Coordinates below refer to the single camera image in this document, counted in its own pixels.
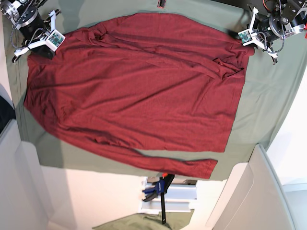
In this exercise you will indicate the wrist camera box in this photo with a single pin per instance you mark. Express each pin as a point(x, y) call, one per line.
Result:
point(54, 40)
point(245, 37)

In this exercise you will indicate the white chair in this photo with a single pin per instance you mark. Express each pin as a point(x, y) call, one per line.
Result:
point(24, 200)
point(254, 198)

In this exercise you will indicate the white chair left side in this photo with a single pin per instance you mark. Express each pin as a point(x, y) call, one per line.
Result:
point(24, 200)

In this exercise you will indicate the aluminium frame rails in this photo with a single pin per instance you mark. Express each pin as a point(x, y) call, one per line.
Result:
point(181, 197)

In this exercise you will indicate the white chair right side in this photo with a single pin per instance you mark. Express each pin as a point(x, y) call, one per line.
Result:
point(254, 198)

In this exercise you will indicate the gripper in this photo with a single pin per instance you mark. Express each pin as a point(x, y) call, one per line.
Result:
point(257, 36)
point(36, 30)

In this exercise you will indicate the red long-sleeve T-shirt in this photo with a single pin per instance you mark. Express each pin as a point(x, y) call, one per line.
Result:
point(148, 81)

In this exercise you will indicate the olive green cushion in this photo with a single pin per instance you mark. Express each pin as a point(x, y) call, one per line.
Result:
point(142, 221)

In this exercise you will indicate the green table cloth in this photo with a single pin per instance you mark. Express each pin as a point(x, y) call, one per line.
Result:
point(266, 99)

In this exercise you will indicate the blue black bar clamp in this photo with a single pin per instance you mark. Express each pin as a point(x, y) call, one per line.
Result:
point(159, 188)

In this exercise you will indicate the orange black clamp at edge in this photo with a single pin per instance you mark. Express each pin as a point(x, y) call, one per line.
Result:
point(161, 3)

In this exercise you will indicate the dark navy fabric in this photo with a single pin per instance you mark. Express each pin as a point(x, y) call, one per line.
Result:
point(7, 113)

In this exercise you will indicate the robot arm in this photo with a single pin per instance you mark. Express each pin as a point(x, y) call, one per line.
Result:
point(14, 10)
point(280, 20)

